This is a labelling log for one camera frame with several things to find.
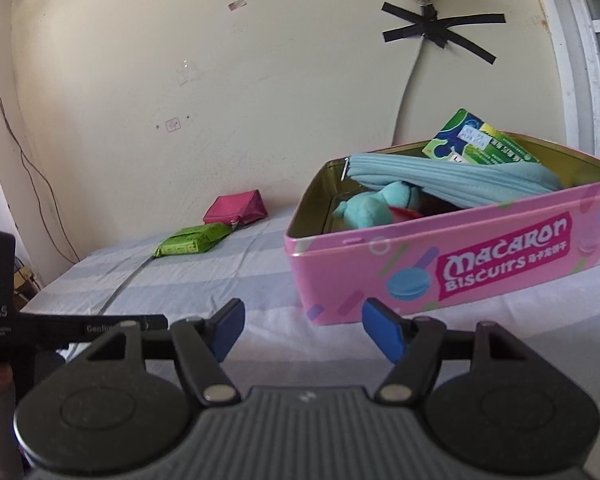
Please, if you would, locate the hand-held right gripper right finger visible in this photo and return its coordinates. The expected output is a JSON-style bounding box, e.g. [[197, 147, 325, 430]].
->
[[361, 298, 524, 404]]

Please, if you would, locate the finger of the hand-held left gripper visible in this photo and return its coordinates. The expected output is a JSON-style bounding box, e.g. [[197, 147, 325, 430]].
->
[[19, 313, 170, 351]]

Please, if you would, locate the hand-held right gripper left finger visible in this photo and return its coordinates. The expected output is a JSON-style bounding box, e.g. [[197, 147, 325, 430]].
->
[[85, 298, 246, 405]]

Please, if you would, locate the pink biscuit tin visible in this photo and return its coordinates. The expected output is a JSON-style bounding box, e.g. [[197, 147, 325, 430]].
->
[[284, 132, 600, 327]]

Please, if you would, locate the light green zipper pouch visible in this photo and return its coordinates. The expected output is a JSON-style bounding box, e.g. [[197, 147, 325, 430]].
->
[[341, 153, 566, 210]]

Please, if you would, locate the green box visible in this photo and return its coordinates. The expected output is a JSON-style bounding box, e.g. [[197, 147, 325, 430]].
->
[[422, 108, 541, 166]]

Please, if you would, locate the brown cardboard box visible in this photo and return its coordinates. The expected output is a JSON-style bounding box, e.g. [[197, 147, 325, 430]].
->
[[13, 256, 44, 307]]

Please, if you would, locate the green foil packet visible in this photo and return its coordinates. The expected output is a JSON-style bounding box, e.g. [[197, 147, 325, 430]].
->
[[152, 223, 234, 260]]

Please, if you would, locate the magenta pouch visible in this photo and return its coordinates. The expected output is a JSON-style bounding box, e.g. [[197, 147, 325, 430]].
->
[[202, 189, 270, 229]]

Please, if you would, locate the teal plush toy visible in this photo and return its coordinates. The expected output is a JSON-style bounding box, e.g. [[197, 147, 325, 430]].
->
[[332, 181, 426, 231]]

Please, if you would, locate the long black tape strip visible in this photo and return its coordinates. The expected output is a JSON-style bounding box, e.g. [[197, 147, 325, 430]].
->
[[383, 13, 506, 44]]

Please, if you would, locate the thin dark wall wire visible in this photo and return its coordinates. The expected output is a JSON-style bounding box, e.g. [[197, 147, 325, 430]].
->
[[0, 7, 79, 267]]

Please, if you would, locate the grey power cable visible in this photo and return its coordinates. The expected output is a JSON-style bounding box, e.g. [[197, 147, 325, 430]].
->
[[391, 0, 432, 149]]

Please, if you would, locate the white window frame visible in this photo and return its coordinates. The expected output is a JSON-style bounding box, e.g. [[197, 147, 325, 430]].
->
[[524, 0, 600, 167]]

